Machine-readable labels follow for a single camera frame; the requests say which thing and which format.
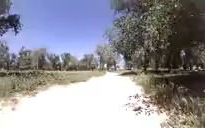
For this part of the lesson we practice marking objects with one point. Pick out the pale sandy dirt path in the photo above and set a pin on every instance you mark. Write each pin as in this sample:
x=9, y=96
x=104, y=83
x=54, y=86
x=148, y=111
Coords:
x=90, y=103

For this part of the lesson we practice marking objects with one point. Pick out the large leafy group of trees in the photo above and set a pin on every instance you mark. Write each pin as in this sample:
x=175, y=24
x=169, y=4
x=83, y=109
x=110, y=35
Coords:
x=150, y=30

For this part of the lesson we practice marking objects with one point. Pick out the distant row of trees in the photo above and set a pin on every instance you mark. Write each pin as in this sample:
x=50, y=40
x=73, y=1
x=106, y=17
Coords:
x=40, y=60

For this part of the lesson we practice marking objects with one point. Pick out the grass field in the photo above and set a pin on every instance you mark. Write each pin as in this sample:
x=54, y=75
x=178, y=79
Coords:
x=26, y=81

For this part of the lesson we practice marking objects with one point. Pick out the weedy grass strip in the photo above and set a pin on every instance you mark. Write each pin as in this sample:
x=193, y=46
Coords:
x=186, y=96

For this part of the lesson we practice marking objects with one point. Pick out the dark overhanging tree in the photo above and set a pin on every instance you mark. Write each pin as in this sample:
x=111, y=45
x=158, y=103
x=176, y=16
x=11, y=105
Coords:
x=3, y=23

